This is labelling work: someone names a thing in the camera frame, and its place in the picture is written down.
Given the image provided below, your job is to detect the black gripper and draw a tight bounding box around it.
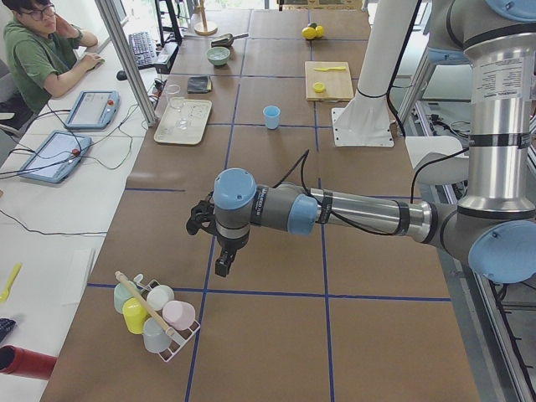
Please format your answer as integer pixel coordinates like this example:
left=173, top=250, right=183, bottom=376
left=186, top=191, right=236, bottom=276

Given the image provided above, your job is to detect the yellow lemon half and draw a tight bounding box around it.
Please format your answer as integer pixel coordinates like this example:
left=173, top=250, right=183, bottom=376
left=313, top=82, right=326, bottom=93

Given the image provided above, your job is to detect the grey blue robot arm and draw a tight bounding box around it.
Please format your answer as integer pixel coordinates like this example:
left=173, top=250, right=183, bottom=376
left=186, top=1, right=535, bottom=284

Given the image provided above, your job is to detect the pink cup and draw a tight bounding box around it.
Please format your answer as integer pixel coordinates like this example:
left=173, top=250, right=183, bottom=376
left=162, top=300, right=196, bottom=330

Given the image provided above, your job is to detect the white cup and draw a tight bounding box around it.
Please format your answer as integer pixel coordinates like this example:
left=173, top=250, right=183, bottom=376
left=147, top=285, right=174, bottom=312

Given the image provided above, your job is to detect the yellow cup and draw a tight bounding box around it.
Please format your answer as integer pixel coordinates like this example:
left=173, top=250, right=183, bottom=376
left=121, top=297, right=149, bottom=335

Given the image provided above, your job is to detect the grey cup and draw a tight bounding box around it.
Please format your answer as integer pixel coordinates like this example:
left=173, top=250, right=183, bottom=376
left=142, top=317, right=172, bottom=353

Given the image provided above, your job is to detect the mint green cup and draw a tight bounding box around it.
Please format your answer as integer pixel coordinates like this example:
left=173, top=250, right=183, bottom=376
left=113, top=282, right=133, bottom=314

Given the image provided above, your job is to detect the light blue cup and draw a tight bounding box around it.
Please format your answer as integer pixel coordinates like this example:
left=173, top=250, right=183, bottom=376
left=263, top=105, right=281, bottom=130

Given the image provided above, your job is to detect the wooden cup tree stand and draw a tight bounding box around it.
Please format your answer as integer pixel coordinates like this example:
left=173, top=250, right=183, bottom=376
left=193, top=0, right=218, bottom=36

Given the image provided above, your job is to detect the cream bear tray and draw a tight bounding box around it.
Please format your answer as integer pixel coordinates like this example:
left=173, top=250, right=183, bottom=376
left=153, top=97, right=212, bottom=146

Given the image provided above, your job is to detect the clear wine glass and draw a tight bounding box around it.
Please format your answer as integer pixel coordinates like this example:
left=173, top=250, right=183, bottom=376
left=165, top=84, right=189, bottom=130

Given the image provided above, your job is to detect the grey folded cloth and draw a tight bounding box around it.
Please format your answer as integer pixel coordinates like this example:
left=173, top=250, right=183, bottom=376
left=187, top=75, right=212, bottom=94

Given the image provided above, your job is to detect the upper teach pendant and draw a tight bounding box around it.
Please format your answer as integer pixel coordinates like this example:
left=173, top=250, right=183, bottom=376
left=64, top=90, right=121, bottom=131

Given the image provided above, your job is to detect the teach pendant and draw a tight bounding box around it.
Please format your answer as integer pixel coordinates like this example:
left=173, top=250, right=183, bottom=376
left=18, top=130, right=93, bottom=184
left=64, top=90, right=121, bottom=131

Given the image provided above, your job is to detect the green bowl of ice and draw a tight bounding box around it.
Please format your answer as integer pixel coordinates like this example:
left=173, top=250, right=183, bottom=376
left=206, top=46, right=231, bottom=67

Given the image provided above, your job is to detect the lower teach pendant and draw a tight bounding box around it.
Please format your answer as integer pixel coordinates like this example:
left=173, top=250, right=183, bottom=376
left=18, top=130, right=93, bottom=184

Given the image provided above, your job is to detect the wooden cutting board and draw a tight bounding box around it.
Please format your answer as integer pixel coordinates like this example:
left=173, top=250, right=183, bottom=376
left=305, top=61, right=354, bottom=101

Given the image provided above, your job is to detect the yellow plastic knife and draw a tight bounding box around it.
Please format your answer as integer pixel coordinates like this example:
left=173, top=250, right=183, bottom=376
left=313, top=65, right=347, bottom=72

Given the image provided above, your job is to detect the black computer mouse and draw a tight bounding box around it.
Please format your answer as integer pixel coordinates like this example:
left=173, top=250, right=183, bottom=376
left=116, top=70, right=127, bottom=81

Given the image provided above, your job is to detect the metal ice scoop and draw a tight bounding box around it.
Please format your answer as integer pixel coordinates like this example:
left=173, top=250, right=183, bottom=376
left=210, top=33, right=250, bottom=48

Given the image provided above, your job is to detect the black keyboard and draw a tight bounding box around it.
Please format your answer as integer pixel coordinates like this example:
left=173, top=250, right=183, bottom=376
left=128, top=32, right=157, bottom=70

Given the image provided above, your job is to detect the yellow spatula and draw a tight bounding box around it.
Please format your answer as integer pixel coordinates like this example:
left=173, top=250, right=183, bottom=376
left=0, top=263, right=23, bottom=303

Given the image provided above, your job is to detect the red cylinder bottle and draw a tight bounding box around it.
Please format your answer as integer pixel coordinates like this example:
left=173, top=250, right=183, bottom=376
left=1, top=345, right=57, bottom=380

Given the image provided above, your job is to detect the person in green shirt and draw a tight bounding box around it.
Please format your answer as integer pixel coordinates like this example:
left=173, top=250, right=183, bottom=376
left=3, top=1, right=104, bottom=114

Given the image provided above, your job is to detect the white wire cup rack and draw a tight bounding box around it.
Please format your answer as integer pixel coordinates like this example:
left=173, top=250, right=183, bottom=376
left=134, top=274, right=200, bottom=362

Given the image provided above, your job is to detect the wooden rack handle rod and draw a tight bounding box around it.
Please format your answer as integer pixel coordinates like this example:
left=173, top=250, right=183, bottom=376
left=115, top=271, right=177, bottom=338

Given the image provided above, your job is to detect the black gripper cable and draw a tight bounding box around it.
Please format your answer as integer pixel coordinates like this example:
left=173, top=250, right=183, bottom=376
left=271, top=148, right=470, bottom=235

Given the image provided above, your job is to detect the aluminium frame post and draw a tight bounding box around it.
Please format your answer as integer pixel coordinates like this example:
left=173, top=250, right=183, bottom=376
left=95, top=0, right=157, bottom=127

